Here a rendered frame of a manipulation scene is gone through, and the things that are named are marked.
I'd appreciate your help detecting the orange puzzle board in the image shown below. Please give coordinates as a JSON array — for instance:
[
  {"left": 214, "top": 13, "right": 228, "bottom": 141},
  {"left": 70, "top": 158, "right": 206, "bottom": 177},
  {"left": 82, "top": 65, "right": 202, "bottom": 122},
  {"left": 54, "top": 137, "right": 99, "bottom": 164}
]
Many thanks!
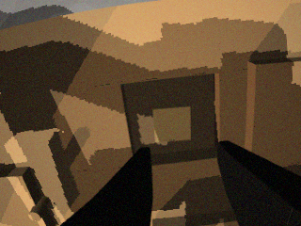
[{"left": 0, "top": 0, "right": 301, "bottom": 226}]

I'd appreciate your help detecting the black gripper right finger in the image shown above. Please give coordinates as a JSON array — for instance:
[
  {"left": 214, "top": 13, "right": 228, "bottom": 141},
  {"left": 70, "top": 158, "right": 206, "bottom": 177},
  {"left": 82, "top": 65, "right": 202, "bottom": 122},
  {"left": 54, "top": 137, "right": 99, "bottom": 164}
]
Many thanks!
[{"left": 217, "top": 140, "right": 301, "bottom": 226}]

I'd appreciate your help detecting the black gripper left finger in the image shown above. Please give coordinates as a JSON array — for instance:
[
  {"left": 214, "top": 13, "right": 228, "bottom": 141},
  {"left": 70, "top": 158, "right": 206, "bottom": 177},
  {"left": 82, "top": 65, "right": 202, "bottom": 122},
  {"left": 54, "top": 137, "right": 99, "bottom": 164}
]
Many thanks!
[{"left": 60, "top": 147, "right": 153, "bottom": 226}]

